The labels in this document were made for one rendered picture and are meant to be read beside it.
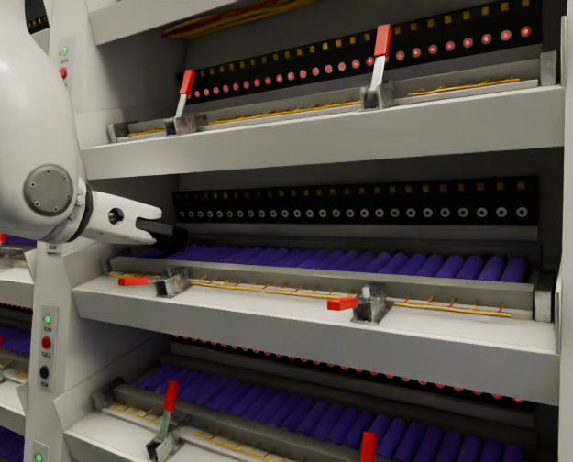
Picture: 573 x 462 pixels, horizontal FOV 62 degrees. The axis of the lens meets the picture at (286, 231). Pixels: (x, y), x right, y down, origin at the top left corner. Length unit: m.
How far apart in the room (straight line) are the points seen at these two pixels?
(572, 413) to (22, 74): 0.51
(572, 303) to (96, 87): 0.67
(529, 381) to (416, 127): 0.23
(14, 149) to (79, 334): 0.37
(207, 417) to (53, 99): 0.42
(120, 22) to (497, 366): 0.63
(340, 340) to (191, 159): 0.28
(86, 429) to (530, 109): 0.67
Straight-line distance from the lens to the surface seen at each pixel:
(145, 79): 0.86
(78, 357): 0.78
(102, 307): 0.71
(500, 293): 0.46
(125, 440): 0.72
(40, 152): 0.47
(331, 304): 0.40
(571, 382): 0.42
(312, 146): 0.50
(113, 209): 0.60
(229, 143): 0.56
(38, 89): 0.48
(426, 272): 0.51
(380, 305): 0.47
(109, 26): 0.78
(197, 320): 0.57
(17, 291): 0.89
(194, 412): 0.68
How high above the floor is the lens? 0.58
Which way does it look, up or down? 2 degrees up
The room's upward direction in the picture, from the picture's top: 2 degrees clockwise
